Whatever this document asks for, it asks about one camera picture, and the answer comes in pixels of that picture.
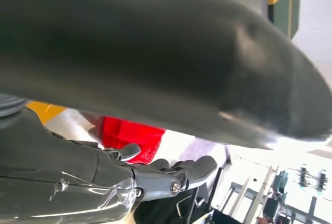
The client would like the black teal wall device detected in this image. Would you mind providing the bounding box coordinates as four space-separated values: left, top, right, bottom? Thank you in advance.
299 164 309 189
318 169 328 193

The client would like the red cloth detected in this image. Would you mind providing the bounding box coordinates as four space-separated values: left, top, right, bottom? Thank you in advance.
100 116 167 165

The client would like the steel workbench table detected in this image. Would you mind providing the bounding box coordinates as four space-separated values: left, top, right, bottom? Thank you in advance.
44 107 104 148

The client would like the green panel yellow rail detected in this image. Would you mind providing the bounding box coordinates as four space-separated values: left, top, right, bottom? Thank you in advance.
267 0 302 40

